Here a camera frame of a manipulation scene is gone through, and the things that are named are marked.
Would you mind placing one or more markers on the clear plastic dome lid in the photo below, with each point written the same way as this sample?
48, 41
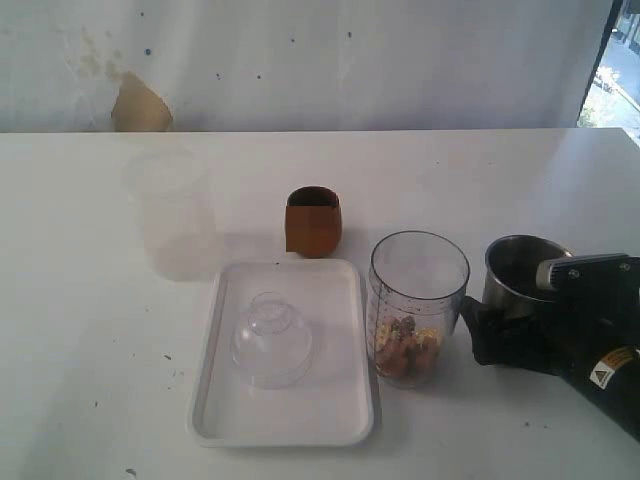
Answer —
272, 344

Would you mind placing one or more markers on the translucent plastic container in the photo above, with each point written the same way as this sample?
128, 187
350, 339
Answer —
173, 204

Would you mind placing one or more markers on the dark window frame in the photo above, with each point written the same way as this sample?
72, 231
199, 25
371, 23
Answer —
616, 6

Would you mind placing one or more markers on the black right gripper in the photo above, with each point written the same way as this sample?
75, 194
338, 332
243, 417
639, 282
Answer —
602, 337

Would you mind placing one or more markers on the white plastic tray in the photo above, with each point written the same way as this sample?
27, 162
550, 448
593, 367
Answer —
330, 405

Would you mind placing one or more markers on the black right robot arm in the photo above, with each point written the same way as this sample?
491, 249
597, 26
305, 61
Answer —
620, 401

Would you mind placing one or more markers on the brown wooden cup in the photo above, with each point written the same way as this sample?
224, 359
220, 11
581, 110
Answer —
313, 222

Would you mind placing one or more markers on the stainless steel cup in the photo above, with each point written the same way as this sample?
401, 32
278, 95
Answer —
511, 266

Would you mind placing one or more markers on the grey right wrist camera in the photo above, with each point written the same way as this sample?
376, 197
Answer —
607, 278

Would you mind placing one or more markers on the clear plastic shaker cup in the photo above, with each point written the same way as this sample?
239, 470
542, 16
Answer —
417, 273

